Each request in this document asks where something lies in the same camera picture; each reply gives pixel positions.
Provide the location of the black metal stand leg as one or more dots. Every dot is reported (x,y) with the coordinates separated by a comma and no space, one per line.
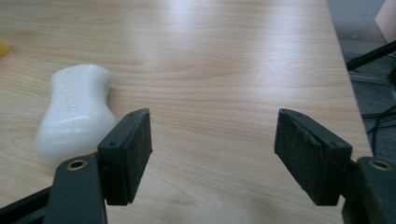
(370,56)

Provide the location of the beige furniture panel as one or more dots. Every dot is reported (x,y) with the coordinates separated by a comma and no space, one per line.
(387,18)

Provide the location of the yellow object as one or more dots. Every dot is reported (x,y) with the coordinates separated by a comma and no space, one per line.
(3,49)

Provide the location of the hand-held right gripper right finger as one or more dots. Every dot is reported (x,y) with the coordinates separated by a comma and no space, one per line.
(311,155)

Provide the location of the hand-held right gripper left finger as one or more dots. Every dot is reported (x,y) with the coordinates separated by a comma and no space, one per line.
(124,155)

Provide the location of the white soap bar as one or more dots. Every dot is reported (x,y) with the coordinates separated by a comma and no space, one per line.
(76,113)

